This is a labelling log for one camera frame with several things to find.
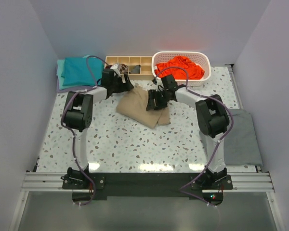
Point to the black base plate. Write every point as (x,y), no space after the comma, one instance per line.
(101,186)

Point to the grey folded cloth piece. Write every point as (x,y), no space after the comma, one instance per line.
(136,70)

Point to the folded grey t shirt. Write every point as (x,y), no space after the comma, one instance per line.
(240,145)

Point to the aluminium rail frame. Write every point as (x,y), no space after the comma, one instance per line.
(116,144)

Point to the folded teal t shirt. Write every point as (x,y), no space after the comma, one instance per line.
(95,67)

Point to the wooden compartment organizer tray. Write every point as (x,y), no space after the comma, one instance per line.
(144,61)

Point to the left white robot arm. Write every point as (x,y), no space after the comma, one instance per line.
(78,110)

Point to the beige t shirt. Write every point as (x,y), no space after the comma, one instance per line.
(133,105)

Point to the folded light turquoise shirt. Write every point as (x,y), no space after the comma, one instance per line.
(60,69)

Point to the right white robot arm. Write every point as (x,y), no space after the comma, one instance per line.
(214,119)

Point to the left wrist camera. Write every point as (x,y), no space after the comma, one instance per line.
(116,68)

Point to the patterned rolled socks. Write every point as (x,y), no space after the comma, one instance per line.
(124,68)

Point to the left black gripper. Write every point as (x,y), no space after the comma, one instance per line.
(124,86)

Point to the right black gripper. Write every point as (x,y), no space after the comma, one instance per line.
(152,94)

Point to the white plastic laundry basket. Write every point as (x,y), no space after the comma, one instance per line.
(196,57)

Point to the orange t shirt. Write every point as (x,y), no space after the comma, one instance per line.
(176,67)

